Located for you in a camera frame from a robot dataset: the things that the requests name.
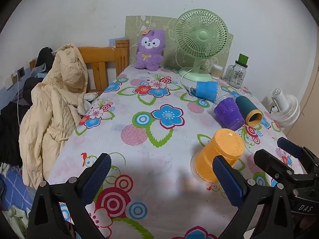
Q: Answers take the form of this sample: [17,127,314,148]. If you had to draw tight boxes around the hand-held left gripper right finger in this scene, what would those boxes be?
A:
[212,155,294,239]

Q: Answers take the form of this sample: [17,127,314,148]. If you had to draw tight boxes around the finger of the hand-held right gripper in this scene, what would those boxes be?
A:
[254,149,295,180]
[277,137,315,166]

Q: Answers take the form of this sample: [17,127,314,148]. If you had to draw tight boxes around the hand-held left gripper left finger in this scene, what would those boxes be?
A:
[27,153,112,239]

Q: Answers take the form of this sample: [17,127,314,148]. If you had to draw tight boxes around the orange cup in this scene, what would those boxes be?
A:
[190,128,245,183]

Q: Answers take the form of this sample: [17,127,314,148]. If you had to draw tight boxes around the teal cup with yellow inside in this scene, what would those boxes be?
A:
[235,96,264,126]

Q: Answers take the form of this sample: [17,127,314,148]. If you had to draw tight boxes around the purple cup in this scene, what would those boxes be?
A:
[213,95,245,131]

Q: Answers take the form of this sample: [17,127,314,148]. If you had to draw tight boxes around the blue cup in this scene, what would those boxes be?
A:
[191,80,221,102]

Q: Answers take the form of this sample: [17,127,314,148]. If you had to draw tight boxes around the white small fan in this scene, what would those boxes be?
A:
[270,88,301,129]

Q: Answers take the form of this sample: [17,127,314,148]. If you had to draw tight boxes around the beige wooden door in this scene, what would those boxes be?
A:
[298,61,319,155]

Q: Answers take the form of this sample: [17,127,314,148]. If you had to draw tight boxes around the floral tablecloth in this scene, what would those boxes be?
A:
[47,65,307,239]

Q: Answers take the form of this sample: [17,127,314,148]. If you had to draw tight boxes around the blue checked cloth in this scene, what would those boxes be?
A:
[0,166,33,213]

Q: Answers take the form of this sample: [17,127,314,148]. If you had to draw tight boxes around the beige padded jacket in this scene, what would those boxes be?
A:
[19,44,97,190]

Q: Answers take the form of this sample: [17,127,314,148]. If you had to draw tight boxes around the glass jar mug green lid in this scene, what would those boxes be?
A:
[225,53,249,88]

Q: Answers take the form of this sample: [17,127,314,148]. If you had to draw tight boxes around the black clothing pile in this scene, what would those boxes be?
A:
[0,77,43,167]

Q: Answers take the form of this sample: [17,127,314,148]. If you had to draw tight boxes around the clear cotton swab container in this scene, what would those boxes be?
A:
[211,64,223,78]

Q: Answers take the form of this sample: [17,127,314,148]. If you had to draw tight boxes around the wooden headboard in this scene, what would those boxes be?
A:
[77,39,130,95]

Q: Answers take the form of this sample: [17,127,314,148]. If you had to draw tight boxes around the light blue garment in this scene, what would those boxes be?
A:
[29,63,51,79]

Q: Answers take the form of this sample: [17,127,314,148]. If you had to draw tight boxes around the black bag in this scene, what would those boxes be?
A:
[36,46,57,67]

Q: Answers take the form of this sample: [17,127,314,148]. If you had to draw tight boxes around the purple plush toy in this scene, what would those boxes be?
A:
[135,29,165,71]

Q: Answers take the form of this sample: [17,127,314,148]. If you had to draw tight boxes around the green desk fan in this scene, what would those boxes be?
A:
[174,9,229,82]

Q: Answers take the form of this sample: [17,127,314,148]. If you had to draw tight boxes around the white fan cable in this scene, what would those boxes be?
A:
[180,76,198,95]

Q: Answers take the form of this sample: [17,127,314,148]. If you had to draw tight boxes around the white thin cable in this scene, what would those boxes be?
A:
[16,73,22,125]

